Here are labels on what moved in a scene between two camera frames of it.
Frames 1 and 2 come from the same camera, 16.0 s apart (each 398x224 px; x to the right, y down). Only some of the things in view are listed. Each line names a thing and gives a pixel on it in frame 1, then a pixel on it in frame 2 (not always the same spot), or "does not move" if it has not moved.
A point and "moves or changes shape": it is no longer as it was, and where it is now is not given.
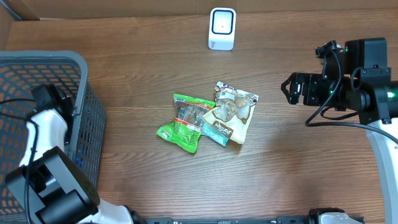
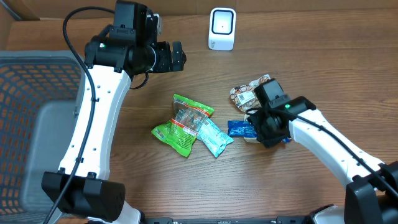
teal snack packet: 208,130 moves or changes shape
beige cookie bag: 233,110 → 252,140
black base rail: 278,220 does not move
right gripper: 310,81 → 268,140
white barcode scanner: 222,28 does not move
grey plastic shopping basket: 20,71 does not move
